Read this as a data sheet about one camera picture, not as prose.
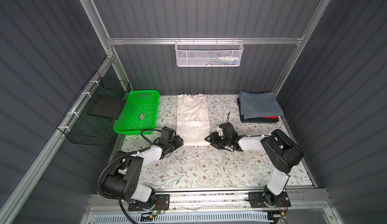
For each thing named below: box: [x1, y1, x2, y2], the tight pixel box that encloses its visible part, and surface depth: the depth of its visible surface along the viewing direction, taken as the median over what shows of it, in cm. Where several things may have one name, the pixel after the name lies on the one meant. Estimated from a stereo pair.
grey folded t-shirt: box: [239, 91, 284, 120], surface depth 107 cm
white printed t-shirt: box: [176, 93, 211, 146], surface depth 107 cm
